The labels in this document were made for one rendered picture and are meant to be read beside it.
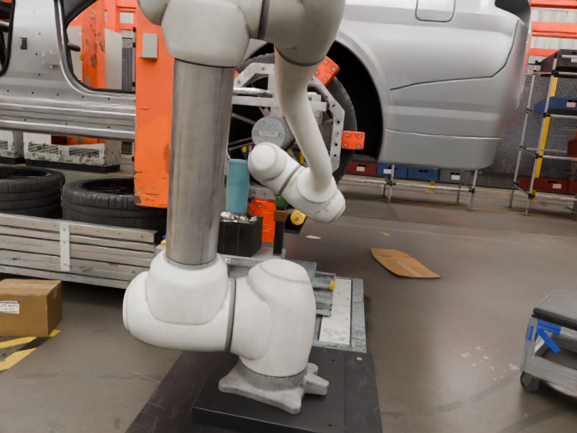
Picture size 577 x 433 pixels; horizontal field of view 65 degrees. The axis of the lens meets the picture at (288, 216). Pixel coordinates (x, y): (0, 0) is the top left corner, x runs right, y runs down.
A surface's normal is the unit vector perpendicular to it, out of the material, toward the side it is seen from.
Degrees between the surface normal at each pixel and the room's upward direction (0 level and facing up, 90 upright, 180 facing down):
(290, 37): 152
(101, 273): 90
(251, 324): 86
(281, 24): 137
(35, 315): 90
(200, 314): 95
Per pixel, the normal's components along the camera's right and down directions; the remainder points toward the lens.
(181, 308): 0.06, 0.36
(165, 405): 0.08, -0.98
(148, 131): -0.15, 0.19
